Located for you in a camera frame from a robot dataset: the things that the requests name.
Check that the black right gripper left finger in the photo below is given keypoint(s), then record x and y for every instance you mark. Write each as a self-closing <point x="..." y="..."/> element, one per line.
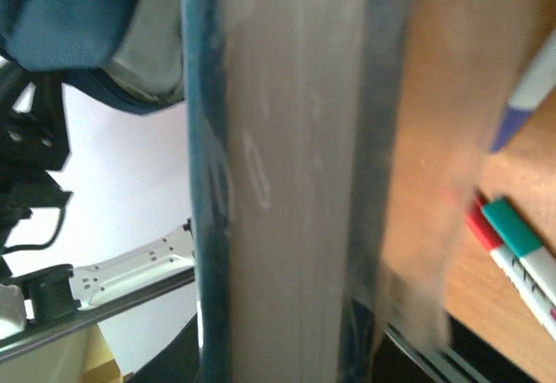
<point x="178" y="362"/>

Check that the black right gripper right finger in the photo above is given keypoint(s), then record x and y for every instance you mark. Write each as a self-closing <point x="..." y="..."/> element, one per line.
<point x="397" y="360"/>

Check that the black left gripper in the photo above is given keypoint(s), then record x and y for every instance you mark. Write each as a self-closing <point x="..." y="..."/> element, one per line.
<point x="34" y="141"/>

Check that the navy blue backpack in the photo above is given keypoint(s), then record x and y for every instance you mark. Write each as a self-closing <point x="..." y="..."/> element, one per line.
<point x="126" y="54"/>

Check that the red cap whiteboard marker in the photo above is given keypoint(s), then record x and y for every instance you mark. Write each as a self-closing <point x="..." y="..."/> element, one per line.
<point x="542" y="309"/>

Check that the green cap whiteboard marker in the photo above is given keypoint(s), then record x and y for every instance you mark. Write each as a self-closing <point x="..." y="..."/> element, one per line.
<point x="524" y="242"/>

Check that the dark blue Wuthering Heights book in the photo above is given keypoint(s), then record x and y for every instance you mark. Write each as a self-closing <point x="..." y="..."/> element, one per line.
<point x="292" y="117"/>

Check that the purple cap whiteboard marker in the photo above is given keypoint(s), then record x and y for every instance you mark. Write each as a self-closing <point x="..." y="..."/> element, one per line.
<point x="535" y="84"/>

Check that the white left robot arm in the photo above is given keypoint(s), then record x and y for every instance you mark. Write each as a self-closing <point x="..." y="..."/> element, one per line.
<point x="60" y="291"/>

